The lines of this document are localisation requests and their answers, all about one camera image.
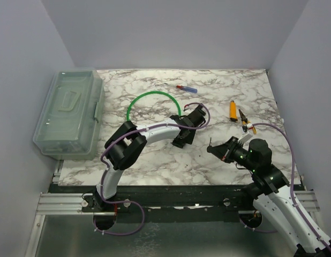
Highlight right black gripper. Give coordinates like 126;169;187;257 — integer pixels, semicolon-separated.
208;135;258;172

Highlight black padlock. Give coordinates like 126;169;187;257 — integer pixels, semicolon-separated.
172;138;187;149

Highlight green cable lock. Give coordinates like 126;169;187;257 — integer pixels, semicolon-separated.
126;90;183;123

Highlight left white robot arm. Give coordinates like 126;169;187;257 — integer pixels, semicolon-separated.
94;102;211;211

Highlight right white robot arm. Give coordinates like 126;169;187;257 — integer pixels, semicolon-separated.
207;137;331;256

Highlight yellow utility knife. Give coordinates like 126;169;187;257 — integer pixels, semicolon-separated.
229;100;238;122

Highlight red blue screwdriver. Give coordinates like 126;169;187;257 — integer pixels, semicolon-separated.
164;83;198;94

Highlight translucent plastic storage box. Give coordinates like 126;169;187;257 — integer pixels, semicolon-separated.
33;70;105;160

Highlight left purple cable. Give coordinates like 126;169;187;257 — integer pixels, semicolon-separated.
100;102;211;236

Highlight purple cable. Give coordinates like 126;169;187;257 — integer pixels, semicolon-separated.
100;102;211;236
243;122;331;254

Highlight yellow handled pliers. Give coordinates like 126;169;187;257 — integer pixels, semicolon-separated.
238;109;257;134

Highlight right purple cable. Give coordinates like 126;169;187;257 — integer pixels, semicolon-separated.
243;122;331;254

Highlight aluminium rail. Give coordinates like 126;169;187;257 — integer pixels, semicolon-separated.
36;191;320;216

